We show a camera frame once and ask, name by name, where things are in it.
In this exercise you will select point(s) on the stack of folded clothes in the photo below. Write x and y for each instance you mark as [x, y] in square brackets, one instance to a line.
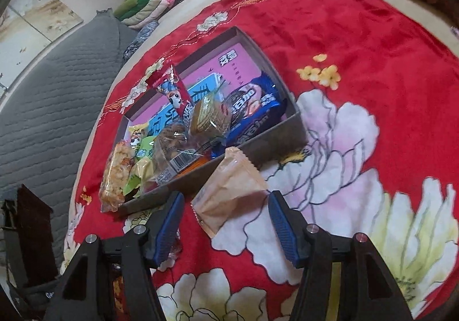
[147, 5]

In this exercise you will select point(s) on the clear nut packet orange label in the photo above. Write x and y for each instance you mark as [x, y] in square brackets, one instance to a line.
[170, 152]

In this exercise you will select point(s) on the clear puffed corn snack packet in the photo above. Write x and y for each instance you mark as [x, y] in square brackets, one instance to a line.
[116, 174]

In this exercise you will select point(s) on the wall painting panels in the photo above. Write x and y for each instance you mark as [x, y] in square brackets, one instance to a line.
[53, 16]

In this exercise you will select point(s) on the dark wooden cabinet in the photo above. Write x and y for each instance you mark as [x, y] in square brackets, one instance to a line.
[32, 235]

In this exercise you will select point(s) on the bed with beige sheet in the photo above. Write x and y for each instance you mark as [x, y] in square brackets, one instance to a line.
[200, 2]

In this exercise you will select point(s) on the grey quilted pad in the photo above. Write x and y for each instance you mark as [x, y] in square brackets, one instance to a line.
[53, 109]

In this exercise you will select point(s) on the blue cookie packet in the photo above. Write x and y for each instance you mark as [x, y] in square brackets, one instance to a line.
[251, 109]

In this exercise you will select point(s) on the tan snack packet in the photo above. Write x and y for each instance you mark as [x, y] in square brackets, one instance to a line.
[229, 195]

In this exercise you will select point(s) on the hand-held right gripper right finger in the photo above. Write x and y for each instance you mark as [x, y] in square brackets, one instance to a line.
[287, 231]

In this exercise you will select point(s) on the red stick snack packet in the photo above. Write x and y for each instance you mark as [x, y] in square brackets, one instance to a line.
[170, 89]

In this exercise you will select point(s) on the blue patterned cloth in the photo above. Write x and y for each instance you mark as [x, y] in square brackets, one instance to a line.
[141, 37]

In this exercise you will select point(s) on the grey cardboard box pink inside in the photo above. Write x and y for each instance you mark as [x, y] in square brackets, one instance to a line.
[244, 62]

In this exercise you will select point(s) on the red floral blanket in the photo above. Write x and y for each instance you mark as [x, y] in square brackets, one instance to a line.
[358, 37]

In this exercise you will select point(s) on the yellow cartoon snack packet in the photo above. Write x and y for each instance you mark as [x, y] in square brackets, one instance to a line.
[138, 136]

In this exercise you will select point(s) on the green snack packet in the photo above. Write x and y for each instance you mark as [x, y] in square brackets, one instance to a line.
[141, 166]

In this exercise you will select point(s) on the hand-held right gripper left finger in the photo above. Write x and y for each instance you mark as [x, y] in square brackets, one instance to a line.
[166, 231]

